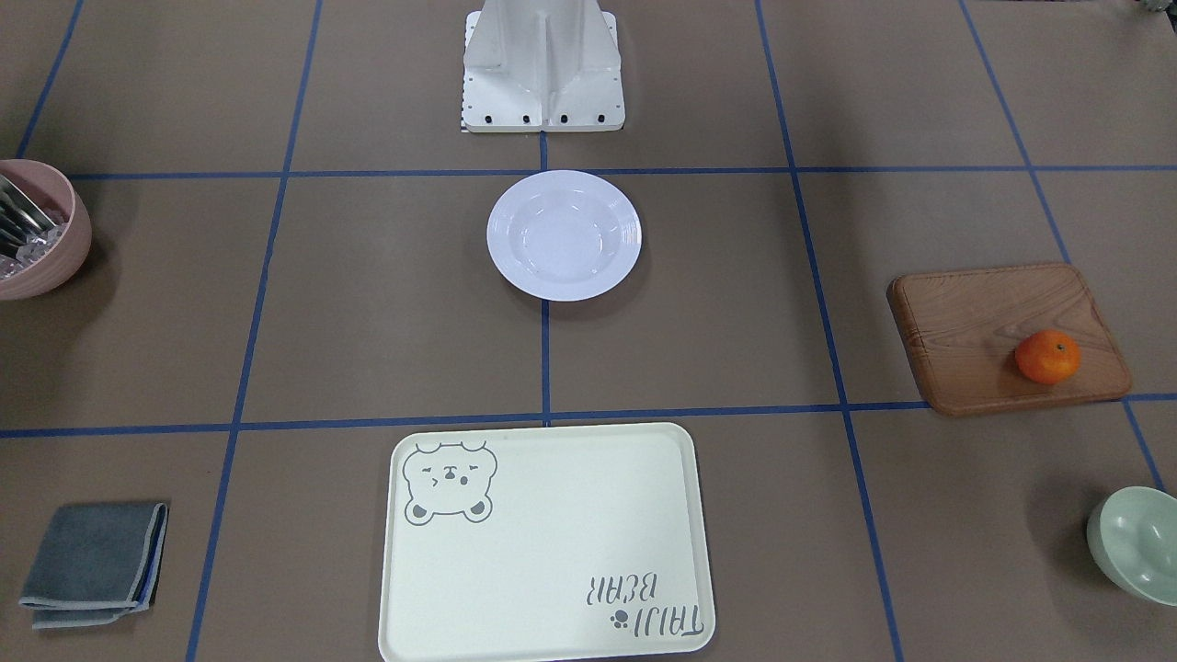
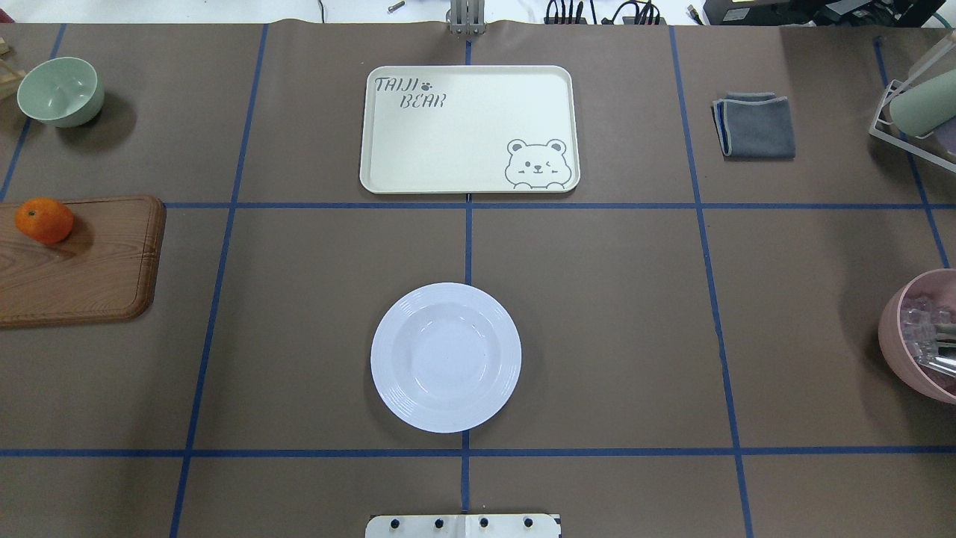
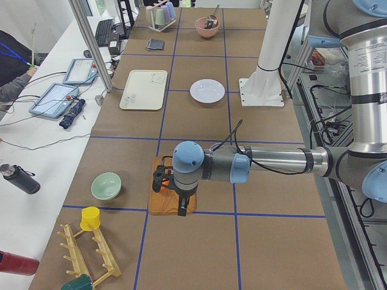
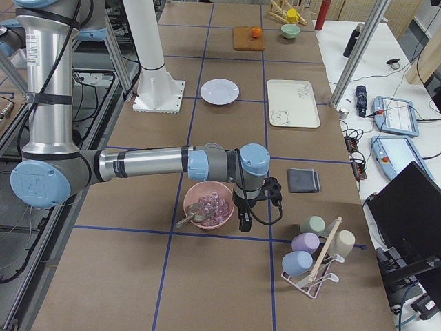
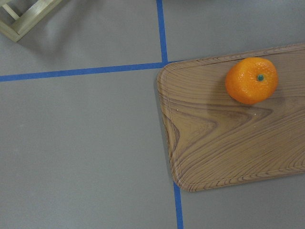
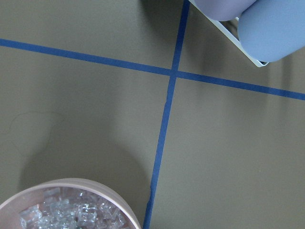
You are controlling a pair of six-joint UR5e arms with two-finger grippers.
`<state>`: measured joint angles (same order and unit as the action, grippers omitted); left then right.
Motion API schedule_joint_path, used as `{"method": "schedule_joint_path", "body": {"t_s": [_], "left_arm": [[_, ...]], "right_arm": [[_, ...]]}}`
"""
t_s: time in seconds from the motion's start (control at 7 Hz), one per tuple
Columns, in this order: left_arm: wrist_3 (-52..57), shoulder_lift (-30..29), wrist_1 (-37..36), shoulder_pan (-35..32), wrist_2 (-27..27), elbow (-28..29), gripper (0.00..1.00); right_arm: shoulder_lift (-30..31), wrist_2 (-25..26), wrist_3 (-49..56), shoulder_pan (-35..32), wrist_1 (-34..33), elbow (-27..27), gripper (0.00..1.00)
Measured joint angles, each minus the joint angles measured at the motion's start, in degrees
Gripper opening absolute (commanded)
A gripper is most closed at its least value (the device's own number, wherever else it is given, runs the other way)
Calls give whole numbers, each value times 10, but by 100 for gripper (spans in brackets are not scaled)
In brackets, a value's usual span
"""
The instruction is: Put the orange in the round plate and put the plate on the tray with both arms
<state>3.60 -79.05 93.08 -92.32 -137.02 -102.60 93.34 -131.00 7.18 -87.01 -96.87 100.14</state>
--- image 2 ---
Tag grey folded cloth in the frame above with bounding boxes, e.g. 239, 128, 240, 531
711, 92, 796, 159

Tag clear ice cubes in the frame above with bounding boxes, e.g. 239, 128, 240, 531
899, 295, 955, 359

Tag pink bowl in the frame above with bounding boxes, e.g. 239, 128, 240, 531
878, 269, 954, 405

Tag orange fruit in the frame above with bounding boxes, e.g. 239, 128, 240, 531
14, 197, 75, 245

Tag white wire cup rack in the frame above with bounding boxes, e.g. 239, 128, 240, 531
869, 28, 955, 174

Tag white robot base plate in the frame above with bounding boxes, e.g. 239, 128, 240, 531
364, 513, 562, 537

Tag clear plastic scoop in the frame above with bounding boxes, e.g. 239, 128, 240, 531
912, 340, 955, 384

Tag wooden cutting board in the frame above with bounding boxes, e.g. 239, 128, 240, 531
1, 194, 165, 328

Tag green ceramic bowl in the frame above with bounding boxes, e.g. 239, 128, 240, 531
16, 57, 105, 129

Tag white ridged plate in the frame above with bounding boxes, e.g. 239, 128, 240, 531
370, 282, 523, 433

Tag wooden dish rack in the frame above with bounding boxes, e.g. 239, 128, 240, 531
1, 38, 26, 101

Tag sage green cup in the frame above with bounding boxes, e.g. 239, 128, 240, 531
889, 70, 955, 137

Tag cream bear serving tray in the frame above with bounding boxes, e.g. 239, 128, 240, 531
358, 65, 581, 194

